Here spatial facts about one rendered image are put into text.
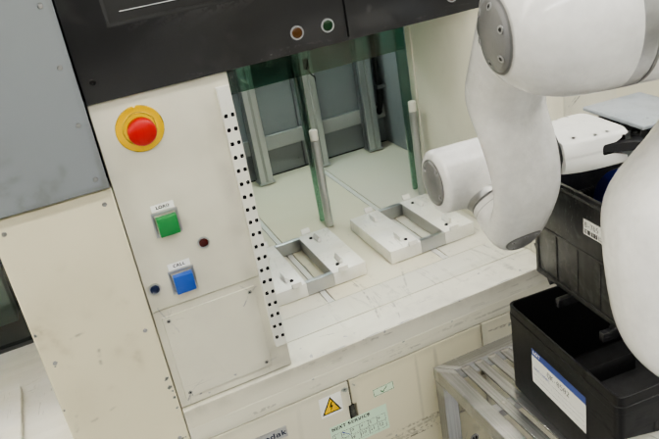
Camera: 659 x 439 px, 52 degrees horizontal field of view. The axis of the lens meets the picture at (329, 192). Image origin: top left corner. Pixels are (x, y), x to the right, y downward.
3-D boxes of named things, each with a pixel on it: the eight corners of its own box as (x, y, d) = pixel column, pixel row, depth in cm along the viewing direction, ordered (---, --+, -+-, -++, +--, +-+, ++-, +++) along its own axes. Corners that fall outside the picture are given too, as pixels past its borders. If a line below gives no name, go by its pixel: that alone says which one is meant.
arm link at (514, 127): (633, 91, 61) (550, 244, 87) (542, -23, 69) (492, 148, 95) (542, 121, 60) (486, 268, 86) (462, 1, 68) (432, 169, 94)
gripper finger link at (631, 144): (575, 152, 90) (589, 137, 94) (635, 157, 86) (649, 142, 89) (575, 143, 90) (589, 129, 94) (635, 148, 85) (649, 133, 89)
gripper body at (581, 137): (516, 168, 97) (582, 148, 99) (560, 191, 88) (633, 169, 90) (513, 118, 94) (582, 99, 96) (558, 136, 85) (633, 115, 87)
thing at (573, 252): (531, 287, 114) (523, 106, 102) (632, 253, 119) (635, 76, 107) (634, 367, 92) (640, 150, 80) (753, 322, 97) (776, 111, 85)
